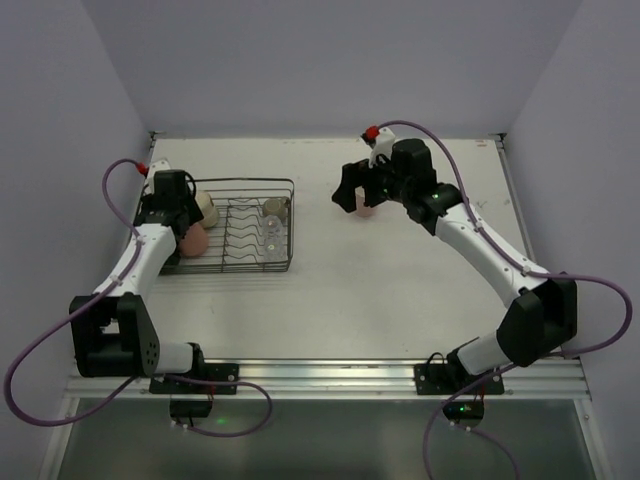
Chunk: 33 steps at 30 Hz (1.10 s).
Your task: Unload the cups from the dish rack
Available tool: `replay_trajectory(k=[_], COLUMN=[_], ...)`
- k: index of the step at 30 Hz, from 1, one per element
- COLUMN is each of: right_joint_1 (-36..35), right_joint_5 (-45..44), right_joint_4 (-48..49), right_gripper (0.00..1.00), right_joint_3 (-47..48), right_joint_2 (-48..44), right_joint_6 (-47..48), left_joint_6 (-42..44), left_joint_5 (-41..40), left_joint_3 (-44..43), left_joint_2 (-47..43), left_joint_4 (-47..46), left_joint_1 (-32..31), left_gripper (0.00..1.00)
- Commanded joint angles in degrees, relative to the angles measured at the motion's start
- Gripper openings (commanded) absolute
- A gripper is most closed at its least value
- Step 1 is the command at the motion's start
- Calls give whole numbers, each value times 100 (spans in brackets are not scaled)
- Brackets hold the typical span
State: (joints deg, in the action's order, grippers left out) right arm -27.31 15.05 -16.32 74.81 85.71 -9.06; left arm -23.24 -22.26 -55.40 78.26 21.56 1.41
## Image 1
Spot pink ceramic mug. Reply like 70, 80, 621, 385
355, 187, 376, 218

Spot salmon pink tumbler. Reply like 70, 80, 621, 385
178, 223, 209, 258

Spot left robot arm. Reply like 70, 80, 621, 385
69, 170, 203, 378

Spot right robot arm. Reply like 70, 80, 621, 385
332, 139, 578, 388

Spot beige two-tier cup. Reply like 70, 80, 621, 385
195, 191, 219, 229

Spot small tan cup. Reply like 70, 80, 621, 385
262, 197, 289, 222

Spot clear glass upper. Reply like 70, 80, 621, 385
262, 215, 286, 240

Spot clear glass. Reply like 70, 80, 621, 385
262, 215, 286, 240
263, 238, 288, 263

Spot clear glass lower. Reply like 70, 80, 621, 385
263, 238, 288, 263

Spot left controller box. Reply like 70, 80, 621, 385
169, 399, 213, 420

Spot controller box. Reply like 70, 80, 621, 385
442, 400, 485, 423
169, 399, 213, 420

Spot right controller box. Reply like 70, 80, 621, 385
442, 400, 485, 423

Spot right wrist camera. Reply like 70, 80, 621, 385
366, 127, 396, 168

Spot wire dish rack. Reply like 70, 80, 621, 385
161, 177, 294, 275

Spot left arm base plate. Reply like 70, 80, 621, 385
149, 363, 240, 396

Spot aluminium mounting rail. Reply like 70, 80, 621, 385
64, 355, 586, 401

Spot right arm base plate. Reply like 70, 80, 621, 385
413, 352, 505, 396

